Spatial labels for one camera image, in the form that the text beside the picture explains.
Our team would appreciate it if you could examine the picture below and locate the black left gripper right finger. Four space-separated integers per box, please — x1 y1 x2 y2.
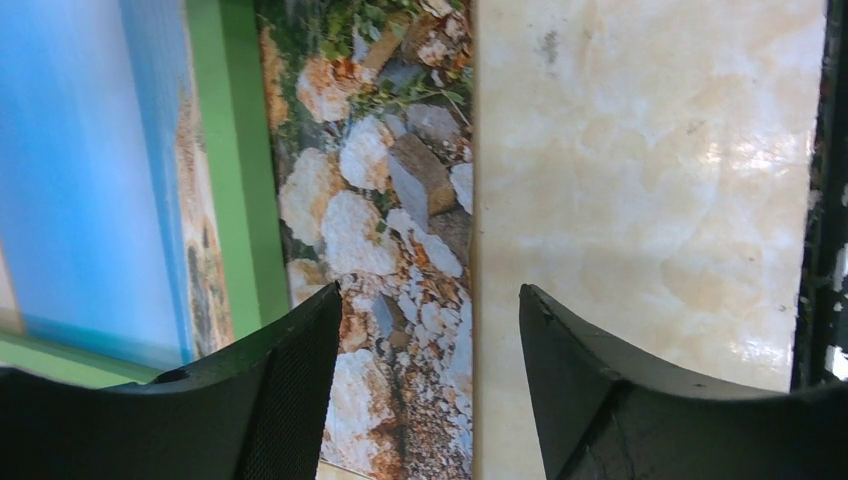
519 284 847 479

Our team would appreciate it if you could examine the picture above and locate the beach landscape photo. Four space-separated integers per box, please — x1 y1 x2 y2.
0 0 476 480

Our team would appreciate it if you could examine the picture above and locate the green wooden picture frame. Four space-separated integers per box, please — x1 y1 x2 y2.
1 1 288 386

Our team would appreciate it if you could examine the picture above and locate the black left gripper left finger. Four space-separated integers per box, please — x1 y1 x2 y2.
1 283 342 479

